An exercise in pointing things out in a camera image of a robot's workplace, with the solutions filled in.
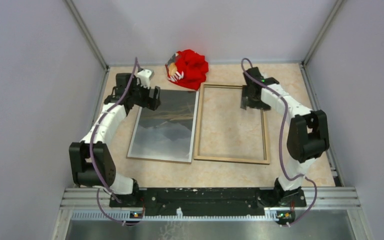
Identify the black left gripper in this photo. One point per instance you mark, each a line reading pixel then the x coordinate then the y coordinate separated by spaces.
pixel 152 103

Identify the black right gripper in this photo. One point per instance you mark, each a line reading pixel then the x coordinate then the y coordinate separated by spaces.
pixel 245 102

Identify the red crumpled cloth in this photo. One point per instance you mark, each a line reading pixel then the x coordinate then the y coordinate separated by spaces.
pixel 187 69

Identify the wooden picture frame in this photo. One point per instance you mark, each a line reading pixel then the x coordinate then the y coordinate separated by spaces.
pixel 225 132

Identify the aluminium front rail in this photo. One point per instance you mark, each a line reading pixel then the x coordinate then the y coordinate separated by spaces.
pixel 323 213

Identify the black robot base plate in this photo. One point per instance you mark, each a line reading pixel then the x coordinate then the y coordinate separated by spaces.
pixel 209 202

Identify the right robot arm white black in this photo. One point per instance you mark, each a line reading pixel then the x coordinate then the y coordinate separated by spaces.
pixel 303 137

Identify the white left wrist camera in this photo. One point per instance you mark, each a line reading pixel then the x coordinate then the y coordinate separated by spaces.
pixel 143 78

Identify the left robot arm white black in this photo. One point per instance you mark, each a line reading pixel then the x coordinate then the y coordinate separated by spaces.
pixel 90 159

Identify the landscape photo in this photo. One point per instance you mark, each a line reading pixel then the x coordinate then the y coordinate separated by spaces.
pixel 167 133

